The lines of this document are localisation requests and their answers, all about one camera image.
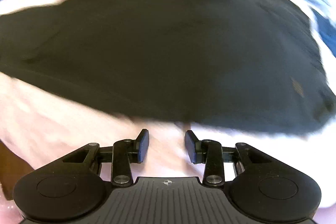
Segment navy blue trousers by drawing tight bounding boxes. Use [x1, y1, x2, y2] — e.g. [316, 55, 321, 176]
[312, 9, 336, 57]

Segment black shorts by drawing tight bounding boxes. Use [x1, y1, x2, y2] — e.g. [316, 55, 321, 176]
[1, 0, 335, 134]

